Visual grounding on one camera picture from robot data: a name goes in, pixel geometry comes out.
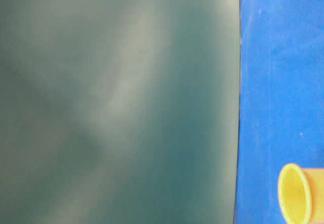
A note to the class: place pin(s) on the blue felt table mat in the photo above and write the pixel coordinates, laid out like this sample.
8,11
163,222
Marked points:
281,100

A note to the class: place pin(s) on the yellow plastic cup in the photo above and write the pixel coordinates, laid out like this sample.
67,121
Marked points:
300,194

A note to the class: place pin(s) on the dark green backdrop board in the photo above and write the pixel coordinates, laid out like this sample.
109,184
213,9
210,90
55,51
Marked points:
119,111

